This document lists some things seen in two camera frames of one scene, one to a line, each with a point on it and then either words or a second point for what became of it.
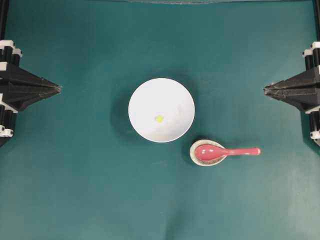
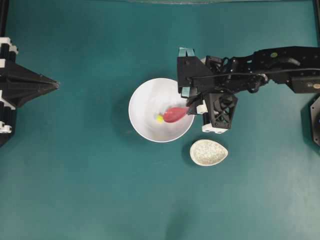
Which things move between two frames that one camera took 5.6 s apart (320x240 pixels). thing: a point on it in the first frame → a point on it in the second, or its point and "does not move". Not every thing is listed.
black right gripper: [309, 81] → [229, 75]
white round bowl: [161, 109] does not move
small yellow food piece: [159, 118] does not move
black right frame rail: [316, 4] does not move
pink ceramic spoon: [210, 152] → [174, 114]
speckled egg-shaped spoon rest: [203, 162] does not move
